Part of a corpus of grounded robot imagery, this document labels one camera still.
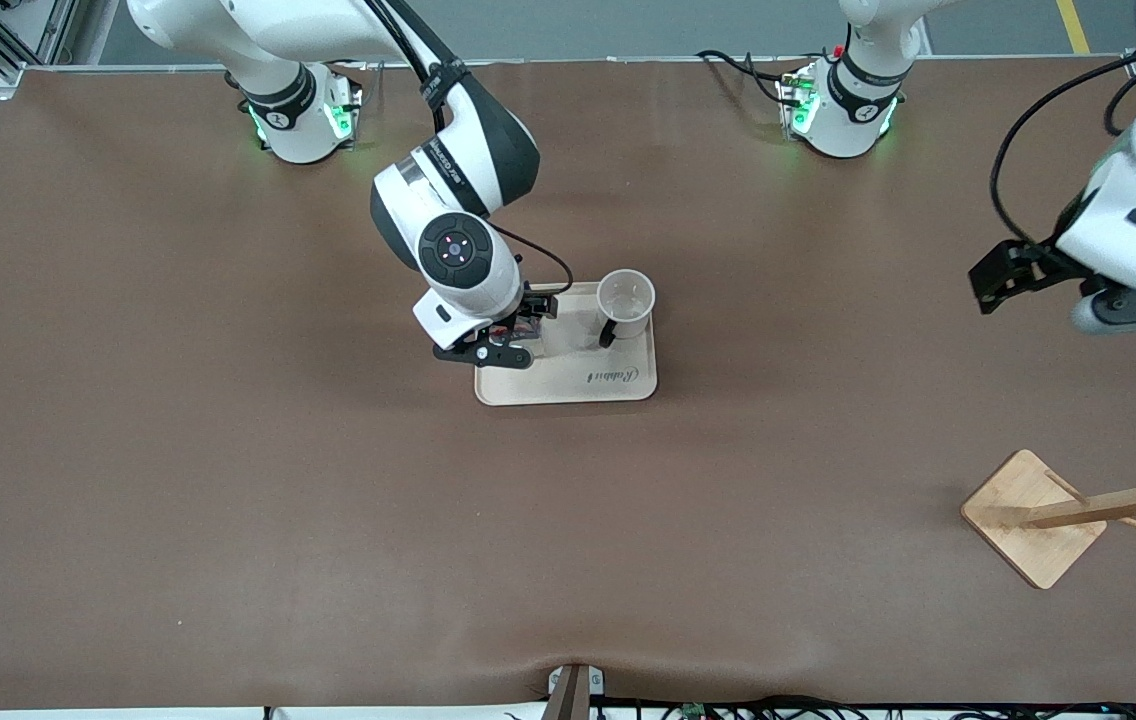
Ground blue milk carton green cap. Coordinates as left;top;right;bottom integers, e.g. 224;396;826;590
484;318;541;353

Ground white smiley cup black handle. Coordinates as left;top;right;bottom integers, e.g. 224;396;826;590
596;269;657;349

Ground beige plastic tray bear print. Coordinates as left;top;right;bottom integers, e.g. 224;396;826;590
474;281;658;407

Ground wooden cup stand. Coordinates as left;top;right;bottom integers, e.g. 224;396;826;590
961;443;1136;590

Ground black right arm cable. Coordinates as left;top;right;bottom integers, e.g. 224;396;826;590
363;0;574;296

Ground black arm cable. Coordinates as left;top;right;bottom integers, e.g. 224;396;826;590
990;45;1136;246
363;0;574;296

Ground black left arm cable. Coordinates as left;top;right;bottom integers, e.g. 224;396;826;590
990;45;1136;246

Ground black left base cables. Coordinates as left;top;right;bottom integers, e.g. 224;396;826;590
696;50;799;106

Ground metal table edge bracket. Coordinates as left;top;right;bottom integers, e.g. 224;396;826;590
546;663;606;720

